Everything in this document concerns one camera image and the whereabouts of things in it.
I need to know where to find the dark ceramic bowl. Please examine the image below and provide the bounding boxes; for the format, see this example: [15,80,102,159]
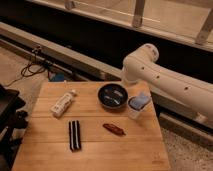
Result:
[97,83,128,109]

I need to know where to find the clear plastic cup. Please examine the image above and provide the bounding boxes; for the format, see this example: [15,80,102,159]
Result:
[128,101,145,120]

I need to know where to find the blue object behind table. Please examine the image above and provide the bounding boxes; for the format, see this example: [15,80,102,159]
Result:
[50,73,65,82]

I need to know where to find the blue sponge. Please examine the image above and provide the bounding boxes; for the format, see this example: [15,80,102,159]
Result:
[129,93,150,111]

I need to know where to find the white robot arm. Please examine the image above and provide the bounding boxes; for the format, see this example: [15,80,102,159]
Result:
[122,43,213,124]

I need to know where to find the black chair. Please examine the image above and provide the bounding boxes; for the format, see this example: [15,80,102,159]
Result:
[0,84,25,171]

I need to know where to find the white tube bottle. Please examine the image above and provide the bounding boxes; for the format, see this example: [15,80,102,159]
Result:
[50,90,77,118]

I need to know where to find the black cable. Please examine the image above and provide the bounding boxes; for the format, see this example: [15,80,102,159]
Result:
[7,46,54,87]

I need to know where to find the black white striped block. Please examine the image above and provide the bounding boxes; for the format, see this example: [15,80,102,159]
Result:
[69,120,81,152]

